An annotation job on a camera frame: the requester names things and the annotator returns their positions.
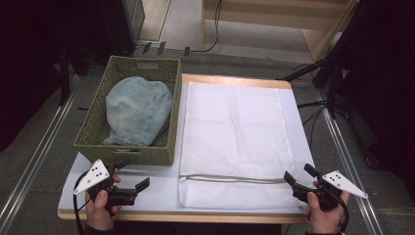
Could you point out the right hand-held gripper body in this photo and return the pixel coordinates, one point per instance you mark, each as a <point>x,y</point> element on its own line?
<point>329,191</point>

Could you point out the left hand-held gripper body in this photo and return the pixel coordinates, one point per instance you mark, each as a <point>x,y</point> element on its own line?
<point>98,182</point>

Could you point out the green woven basket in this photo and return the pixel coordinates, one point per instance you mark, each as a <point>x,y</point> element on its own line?
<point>130,111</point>

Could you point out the light blue denim garment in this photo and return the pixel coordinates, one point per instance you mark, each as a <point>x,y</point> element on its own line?
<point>138,112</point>

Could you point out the white mesh laundry bag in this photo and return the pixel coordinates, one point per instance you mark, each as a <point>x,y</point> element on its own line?
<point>235,143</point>

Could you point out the person's right hand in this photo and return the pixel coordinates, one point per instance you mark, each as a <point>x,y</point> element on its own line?
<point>323,213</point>

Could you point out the person's left hand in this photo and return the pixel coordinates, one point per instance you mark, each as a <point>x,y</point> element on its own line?
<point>100,209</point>

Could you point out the wooden table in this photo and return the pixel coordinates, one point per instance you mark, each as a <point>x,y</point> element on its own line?
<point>208,182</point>

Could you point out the black metal stand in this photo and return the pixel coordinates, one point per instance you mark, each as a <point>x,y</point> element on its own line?
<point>326,75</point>

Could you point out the dark cabinet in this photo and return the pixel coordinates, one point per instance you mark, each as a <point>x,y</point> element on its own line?
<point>122,23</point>

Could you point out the wooden shelf frame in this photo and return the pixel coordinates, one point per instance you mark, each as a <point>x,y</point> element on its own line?
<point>277,23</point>

